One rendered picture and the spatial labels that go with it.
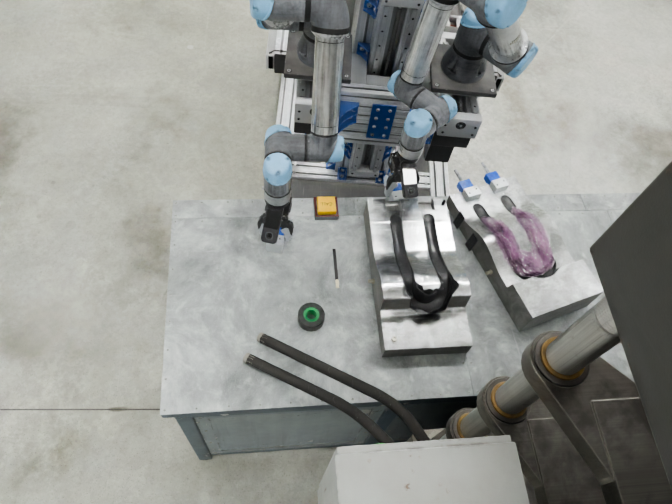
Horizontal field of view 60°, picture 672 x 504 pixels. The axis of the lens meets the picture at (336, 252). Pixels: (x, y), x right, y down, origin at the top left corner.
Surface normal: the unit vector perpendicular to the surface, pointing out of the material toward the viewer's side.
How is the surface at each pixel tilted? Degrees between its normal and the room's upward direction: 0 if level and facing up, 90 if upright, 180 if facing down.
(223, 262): 0
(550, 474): 0
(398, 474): 0
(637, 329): 90
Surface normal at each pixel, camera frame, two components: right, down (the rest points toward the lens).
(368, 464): 0.10, -0.49
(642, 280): -0.99, 0.03
